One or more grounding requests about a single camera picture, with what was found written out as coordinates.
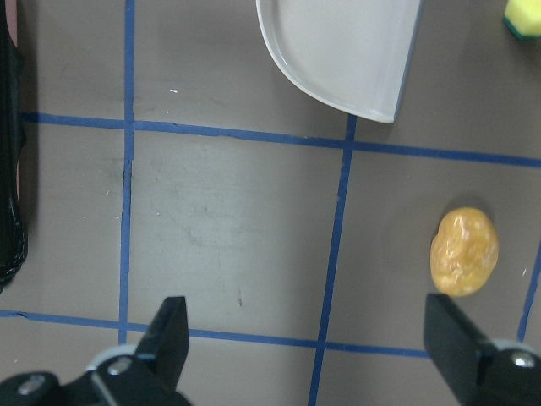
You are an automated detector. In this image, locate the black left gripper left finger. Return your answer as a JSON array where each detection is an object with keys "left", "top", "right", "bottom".
[{"left": 135, "top": 296, "right": 189, "bottom": 391}]

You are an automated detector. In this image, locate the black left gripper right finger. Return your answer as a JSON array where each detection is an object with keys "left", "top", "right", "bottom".
[{"left": 424, "top": 294, "right": 500, "bottom": 392}]

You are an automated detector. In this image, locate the orange-yellow bread roll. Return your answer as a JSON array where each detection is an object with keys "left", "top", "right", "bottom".
[{"left": 429, "top": 207, "right": 500, "bottom": 297}]

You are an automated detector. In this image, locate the beige plastic dustpan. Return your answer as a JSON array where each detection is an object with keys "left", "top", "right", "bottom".
[{"left": 256, "top": 1, "right": 422, "bottom": 123}]

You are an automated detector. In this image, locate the yellow green sponge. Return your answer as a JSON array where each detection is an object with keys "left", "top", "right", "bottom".
[{"left": 503, "top": 0, "right": 540, "bottom": 40}]

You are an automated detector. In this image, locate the black trash bag bin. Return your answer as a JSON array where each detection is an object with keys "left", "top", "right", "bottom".
[{"left": 1, "top": 1, "right": 28, "bottom": 288}]

